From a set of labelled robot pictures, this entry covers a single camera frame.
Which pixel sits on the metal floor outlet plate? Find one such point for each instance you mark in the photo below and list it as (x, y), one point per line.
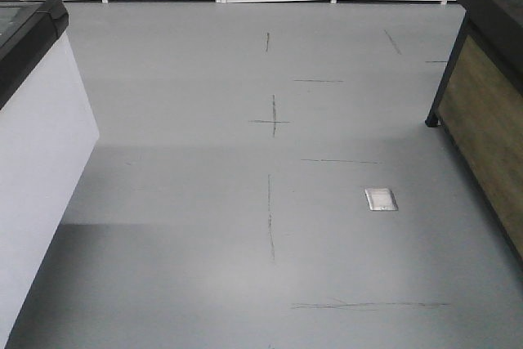
(381, 199)

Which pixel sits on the white chest freezer black lid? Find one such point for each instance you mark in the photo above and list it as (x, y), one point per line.
(48, 132)

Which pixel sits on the black wood produce stand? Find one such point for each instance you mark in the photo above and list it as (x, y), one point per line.
(479, 104)

